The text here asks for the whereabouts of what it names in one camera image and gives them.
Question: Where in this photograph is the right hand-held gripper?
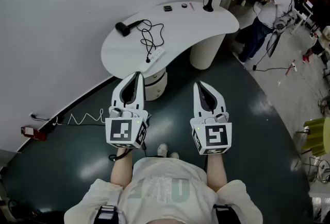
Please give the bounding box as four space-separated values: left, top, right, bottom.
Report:
190 81 233 156

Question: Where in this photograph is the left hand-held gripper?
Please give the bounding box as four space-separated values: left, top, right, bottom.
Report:
105 71 152 151

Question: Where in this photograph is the white power strip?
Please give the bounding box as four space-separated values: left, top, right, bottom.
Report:
139 46 166 73

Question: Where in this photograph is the person's right forearm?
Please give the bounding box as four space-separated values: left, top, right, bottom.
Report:
206 153 229 193

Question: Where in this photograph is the person's left forearm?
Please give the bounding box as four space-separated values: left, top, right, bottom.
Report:
110 148 134 189

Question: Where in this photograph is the white round drawer cabinet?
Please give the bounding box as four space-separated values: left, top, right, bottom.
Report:
143 67 168 102

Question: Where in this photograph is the ribbed cream table leg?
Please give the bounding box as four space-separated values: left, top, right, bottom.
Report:
189 33 227 71

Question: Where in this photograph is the person in white shirt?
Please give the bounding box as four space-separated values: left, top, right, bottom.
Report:
63 156 263 224

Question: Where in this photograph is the red box device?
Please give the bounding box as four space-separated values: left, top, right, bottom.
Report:
20 126 48 142

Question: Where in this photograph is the yellow-green chair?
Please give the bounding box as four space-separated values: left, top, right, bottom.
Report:
296 116 330 157

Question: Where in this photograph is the white cable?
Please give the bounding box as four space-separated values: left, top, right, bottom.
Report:
55 108 106 126

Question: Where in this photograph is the black hair dryer cable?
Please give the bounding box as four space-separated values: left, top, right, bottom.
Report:
136 19 165 60

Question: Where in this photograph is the black wrist strap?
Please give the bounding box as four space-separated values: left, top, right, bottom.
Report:
108 149 133 162

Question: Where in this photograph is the black wall plug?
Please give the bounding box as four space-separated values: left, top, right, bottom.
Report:
29 113 52 123

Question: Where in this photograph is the black grey shoulder strap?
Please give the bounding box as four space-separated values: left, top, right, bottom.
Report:
93 204 120 224
213 204 242 224

